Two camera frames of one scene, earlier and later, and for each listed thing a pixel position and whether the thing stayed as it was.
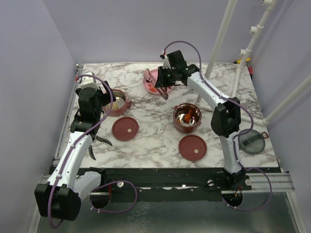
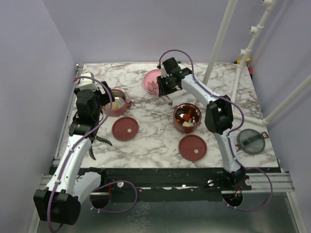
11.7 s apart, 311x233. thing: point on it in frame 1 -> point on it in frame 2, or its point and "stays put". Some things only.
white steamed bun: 115,106 stays put
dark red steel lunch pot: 186,118 stays put
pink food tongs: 162,91 -> 166,99
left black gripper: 107,96 stays put
